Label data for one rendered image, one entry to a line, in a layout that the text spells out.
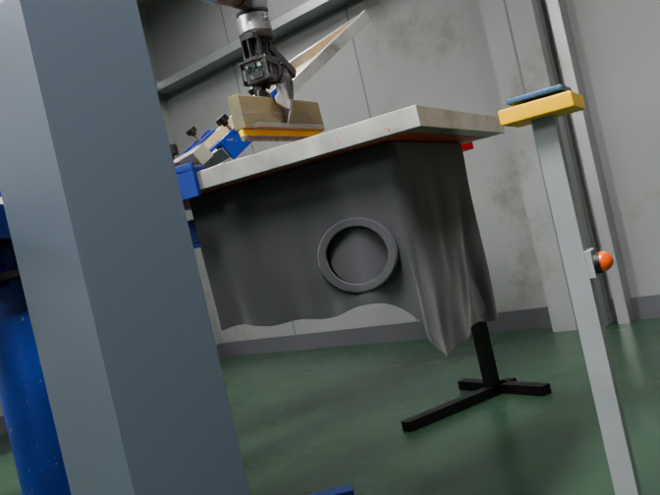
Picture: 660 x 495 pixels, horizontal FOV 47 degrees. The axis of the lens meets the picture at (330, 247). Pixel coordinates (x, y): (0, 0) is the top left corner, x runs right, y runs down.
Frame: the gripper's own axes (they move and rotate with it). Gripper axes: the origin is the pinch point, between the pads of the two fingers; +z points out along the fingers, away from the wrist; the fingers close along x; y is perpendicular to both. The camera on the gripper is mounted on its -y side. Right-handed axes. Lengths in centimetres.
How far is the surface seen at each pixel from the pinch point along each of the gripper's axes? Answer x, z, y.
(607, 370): 62, 63, 14
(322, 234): 15.8, 28.2, 21.8
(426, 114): 43, 12, 25
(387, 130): 36.8, 13.0, 29.0
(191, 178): -6.2, 11.4, 30.1
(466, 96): -38, -37, -297
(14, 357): -97, 42, 8
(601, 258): 65, 43, 13
